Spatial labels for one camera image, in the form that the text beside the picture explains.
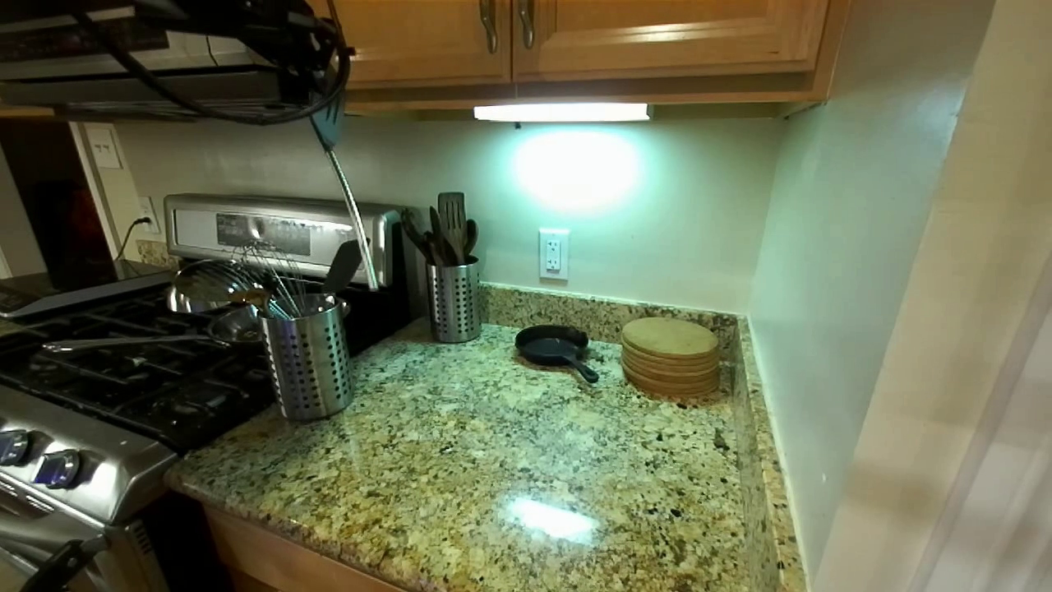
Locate white wall outlet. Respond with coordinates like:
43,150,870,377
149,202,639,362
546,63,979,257
539,228,569,281

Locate perforated steel utensil holder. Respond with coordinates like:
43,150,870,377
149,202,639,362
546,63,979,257
261,294,352,422
428,264,479,343

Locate stainless steel microwave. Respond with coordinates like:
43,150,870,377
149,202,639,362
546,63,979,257
0,15,289,117

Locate black utensils in rear holder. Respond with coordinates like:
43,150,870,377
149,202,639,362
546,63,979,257
404,192,476,268

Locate wire whisk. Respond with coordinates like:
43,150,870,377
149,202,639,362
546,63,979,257
229,257,301,316

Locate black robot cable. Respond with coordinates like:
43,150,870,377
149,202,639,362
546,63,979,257
62,0,353,127

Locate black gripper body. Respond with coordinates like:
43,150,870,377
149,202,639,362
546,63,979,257
261,0,352,110

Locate black slotted spatula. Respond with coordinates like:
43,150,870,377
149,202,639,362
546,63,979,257
310,110,378,288

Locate small black cast iron skillet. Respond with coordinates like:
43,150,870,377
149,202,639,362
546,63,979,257
517,326,598,386

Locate steel frying pan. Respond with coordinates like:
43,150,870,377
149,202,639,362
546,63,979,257
47,306,261,356

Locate stainless steel stove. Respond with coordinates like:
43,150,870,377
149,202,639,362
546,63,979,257
0,195,408,592

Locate wooden upper cabinet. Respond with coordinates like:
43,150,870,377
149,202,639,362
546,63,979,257
310,0,850,111

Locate under cabinet light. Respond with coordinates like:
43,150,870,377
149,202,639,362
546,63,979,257
474,103,650,124

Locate wooden lower cabinet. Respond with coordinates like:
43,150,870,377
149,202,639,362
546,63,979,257
204,511,401,592

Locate wooden cabinet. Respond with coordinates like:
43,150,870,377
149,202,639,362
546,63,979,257
310,0,850,111
204,511,401,592

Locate stack of round cork trivets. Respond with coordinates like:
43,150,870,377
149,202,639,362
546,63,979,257
620,316,718,406

